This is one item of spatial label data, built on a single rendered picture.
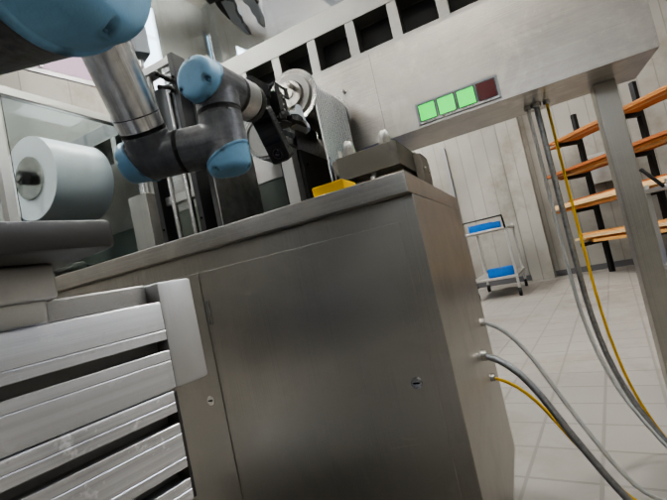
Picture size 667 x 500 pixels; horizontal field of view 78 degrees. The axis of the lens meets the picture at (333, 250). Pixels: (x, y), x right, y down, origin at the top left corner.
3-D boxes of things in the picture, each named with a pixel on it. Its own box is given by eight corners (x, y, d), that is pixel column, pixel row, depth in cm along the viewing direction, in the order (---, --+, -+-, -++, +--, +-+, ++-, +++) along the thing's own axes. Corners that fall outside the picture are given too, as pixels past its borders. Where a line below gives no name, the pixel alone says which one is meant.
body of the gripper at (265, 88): (290, 89, 90) (258, 69, 79) (298, 127, 90) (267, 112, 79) (261, 102, 94) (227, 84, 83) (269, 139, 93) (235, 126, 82)
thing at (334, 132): (329, 170, 111) (315, 104, 112) (359, 180, 132) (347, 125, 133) (331, 170, 111) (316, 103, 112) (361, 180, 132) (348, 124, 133)
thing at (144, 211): (130, 273, 148) (101, 120, 151) (162, 270, 161) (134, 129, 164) (159, 265, 142) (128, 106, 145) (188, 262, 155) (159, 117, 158)
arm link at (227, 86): (178, 110, 68) (169, 62, 69) (221, 126, 78) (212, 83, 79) (214, 93, 65) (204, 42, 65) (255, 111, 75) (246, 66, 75)
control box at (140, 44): (124, 61, 141) (119, 33, 142) (144, 63, 146) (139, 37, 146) (130, 50, 136) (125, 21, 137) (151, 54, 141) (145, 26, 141)
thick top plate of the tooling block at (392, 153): (340, 182, 105) (334, 159, 105) (386, 194, 141) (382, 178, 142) (400, 163, 98) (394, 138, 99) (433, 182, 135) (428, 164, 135)
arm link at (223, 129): (200, 187, 75) (188, 129, 76) (259, 173, 75) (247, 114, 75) (182, 177, 68) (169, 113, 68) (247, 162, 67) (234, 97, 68)
